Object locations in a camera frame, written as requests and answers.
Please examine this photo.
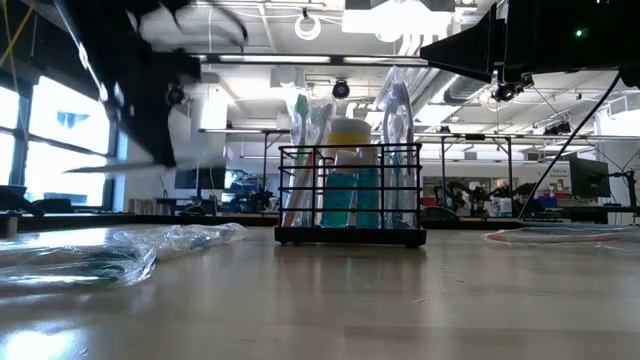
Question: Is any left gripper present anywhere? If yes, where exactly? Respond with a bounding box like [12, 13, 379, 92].
[107, 49, 201, 170]

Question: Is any black computer monitor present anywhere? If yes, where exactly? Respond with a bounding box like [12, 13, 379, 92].
[569, 158, 612, 199]

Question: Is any white ceiling light panel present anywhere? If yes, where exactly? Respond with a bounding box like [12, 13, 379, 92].
[342, 0, 454, 36]

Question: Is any yellow hanging cable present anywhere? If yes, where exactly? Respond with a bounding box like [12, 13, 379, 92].
[0, 0, 36, 69]

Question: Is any black background workstation frame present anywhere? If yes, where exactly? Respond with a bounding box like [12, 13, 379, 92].
[198, 127, 321, 194]
[389, 131, 516, 209]

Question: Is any black aluminium table frame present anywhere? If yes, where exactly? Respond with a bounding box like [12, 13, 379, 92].
[0, 212, 640, 236]

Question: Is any white coiled cable ring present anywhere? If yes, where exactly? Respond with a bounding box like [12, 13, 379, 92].
[293, 13, 323, 42]

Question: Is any yellow canister with white lid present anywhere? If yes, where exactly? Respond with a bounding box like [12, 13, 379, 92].
[324, 117, 374, 169]

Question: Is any black wire caddy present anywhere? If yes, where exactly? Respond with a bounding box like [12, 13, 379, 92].
[273, 143, 428, 249]

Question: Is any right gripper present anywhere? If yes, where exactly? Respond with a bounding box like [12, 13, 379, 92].
[420, 0, 640, 84]

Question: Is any long ceiling light bar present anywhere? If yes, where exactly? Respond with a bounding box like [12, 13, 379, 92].
[199, 53, 431, 66]

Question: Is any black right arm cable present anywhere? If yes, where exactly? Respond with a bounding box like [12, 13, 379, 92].
[517, 72, 624, 220]

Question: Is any blue toothbrush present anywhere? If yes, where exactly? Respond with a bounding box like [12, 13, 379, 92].
[113, 221, 249, 262]
[0, 238, 131, 261]
[382, 67, 417, 230]

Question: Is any large window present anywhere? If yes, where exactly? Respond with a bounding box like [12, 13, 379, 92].
[0, 74, 126, 209]

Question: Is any orange toothbrush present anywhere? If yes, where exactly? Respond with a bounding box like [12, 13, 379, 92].
[282, 97, 337, 229]

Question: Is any silver ventilation duct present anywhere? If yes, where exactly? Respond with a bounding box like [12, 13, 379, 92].
[442, 74, 494, 104]

